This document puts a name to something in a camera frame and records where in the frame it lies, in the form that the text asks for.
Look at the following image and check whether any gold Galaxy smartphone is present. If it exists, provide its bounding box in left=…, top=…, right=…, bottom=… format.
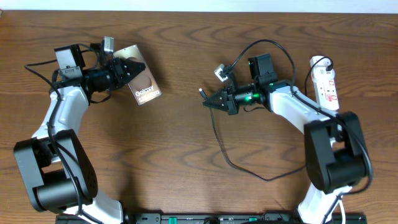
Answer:
left=113, top=45, right=162, bottom=105

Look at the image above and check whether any black charging cable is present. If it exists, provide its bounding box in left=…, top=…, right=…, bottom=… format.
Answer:
left=198, top=55, right=335, bottom=182

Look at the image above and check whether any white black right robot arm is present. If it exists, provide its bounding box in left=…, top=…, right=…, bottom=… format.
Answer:
left=203, top=54, right=373, bottom=223

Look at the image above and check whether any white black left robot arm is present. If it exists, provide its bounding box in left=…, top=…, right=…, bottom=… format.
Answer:
left=14, top=39, right=149, bottom=223

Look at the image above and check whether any white power strip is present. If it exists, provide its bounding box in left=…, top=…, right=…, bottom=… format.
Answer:
left=310, top=55, right=340, bottom=111

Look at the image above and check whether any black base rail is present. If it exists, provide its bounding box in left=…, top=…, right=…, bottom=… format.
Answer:
left=55, top=212, right=368, bottom=224

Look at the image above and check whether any white power strip cord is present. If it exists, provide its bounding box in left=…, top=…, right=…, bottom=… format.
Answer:
left=338, top=198, right=347, bottom=224

